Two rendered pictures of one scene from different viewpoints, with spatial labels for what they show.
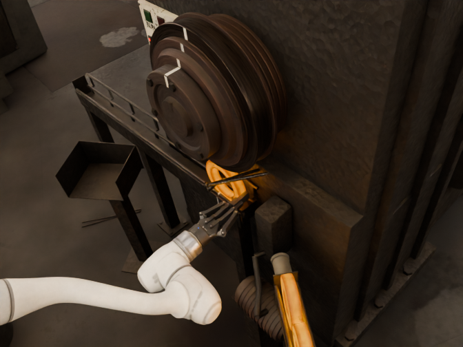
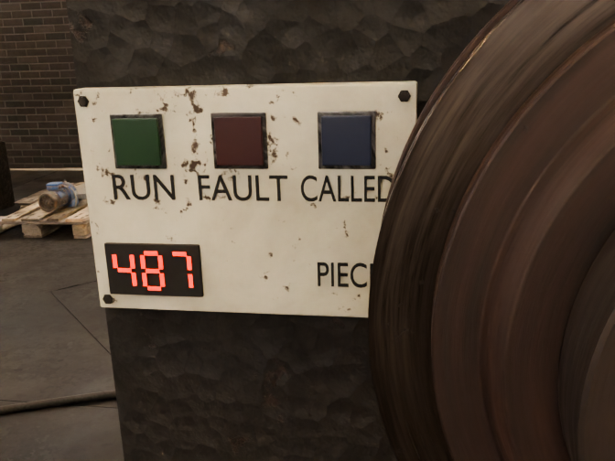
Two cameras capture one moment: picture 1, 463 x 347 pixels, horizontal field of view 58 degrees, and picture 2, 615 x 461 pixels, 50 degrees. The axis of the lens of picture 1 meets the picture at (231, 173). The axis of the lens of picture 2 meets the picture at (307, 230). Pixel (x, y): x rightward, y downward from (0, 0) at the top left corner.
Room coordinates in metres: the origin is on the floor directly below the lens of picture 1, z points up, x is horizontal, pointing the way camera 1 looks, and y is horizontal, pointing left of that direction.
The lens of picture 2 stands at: (0.96, 0.46, 1.27)
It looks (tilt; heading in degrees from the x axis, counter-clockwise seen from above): 16 degrees down; 316
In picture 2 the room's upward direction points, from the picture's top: 2 degrees counter-clockwise
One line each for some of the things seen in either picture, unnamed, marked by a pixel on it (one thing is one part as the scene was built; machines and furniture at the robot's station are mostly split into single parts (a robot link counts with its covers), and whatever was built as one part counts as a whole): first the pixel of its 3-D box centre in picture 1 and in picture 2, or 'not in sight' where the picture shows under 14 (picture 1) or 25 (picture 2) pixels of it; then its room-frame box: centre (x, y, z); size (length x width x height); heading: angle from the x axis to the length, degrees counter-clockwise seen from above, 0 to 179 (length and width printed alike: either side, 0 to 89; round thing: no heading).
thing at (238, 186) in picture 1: (225, 180); not in sight; (1.01, 0.02, 0.75); 0.18 x 0.03 x 0.18; 34
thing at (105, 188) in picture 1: (122, 215); not in sight; (1.26, 0.53, 0.36); 0.26 x 0.20 x 0.72; 71
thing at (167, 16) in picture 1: (167, 36); (246, 203); (1.34, 0.14, 1.15); 0.26 x 0.02 x 0.18; 36
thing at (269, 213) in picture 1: (275, 229); not in sight; (0.82, -0.12, 0.68); 0.11 x 0.08 x 0.24; 126
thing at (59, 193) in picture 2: not in sight; (65, 193); (5.50, -1.55, 0.25); 0.40 x 0.24 x 0.22; 126
